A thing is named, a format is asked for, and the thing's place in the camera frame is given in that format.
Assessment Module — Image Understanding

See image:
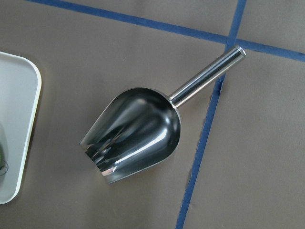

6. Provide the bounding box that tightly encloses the stainless steel scoop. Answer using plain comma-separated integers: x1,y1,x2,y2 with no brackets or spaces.
80,45,246,183

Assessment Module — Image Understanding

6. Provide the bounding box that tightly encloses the white serving tray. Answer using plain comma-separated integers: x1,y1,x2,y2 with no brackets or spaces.
0,52,41,204

